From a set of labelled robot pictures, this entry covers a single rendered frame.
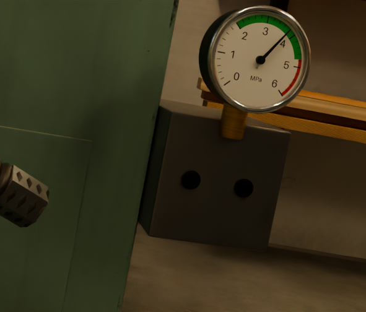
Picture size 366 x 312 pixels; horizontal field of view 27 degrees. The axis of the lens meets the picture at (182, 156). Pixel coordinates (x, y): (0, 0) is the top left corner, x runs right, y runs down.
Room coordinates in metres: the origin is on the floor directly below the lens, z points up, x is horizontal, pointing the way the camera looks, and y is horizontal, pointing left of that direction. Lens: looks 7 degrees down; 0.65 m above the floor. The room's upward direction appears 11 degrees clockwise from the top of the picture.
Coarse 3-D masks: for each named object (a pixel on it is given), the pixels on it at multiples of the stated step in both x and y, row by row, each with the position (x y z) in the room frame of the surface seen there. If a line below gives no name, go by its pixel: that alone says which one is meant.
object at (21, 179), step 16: (0, 160) 0.39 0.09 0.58; (0, 176) 0.39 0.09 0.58; (16, 176) 0.39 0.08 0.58; (0, 192) 0.38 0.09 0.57; (16, 192) 0.39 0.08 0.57; (32, 192) 0.39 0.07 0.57; (48, 192) 0.40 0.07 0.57; (0, 208) 0.39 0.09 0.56; (16, 208) 0.39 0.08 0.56; (32, 208) 0.39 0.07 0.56; (16, 224) 0.40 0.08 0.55
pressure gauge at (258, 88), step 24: (216, 24) 0.46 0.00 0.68; (240, 24) 0.45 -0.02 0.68; (264, 24) 0.46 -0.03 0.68; (288, 24) 0.46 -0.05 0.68; (216, 48) 0.45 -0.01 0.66; (240, 48) 0.45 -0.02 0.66; (264, 48) 0.46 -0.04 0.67; (288, 48) 0.46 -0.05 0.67; (216, 72) 0.45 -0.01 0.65; (240, 72) 0.45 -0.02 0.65; (264, 72) 0.46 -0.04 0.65; (288, 72) 0.46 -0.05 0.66; (216, 96) 0.47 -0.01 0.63; (240, 96) 0.45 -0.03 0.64; (264, 96) 0.46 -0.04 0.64; (288, 96) 0.46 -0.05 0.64; (240, 120) 0.48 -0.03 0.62
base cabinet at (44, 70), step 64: (0, 0) 0.48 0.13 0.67; (64, 0) 0.49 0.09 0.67; (128, 0) 0.50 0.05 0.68; (0, 64) 0.48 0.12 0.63; (64, 64) 0.49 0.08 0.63; (128, 64) 0.50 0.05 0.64; (0, 128) 0.48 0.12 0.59; (64, 128) 0.49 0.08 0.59; (128, 128) 0.50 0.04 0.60; (64, 192) 0.49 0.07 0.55; (128, 192) 0.50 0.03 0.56; (0, 256) 0.48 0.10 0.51; (64, 256) 0.49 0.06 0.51; (128, 256) 0.51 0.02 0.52
